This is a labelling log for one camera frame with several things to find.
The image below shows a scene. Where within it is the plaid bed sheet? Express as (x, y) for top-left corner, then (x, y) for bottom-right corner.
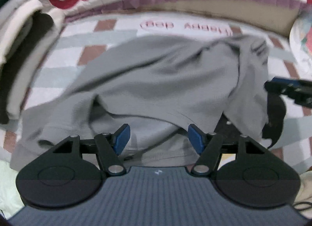
(0, 12), (312, 219)

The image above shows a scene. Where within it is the stack of folded clothes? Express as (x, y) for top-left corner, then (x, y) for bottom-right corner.
(1, 0), (65, 125)

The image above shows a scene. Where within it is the grey garment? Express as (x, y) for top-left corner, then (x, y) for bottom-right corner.
(10, 35), (269, 171)

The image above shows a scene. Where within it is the beige mattress side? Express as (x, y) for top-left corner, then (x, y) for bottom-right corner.
(142, 0), (299, 36)

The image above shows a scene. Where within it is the floral pillow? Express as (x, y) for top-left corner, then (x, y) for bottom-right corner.
(289, 12), (311, 74)

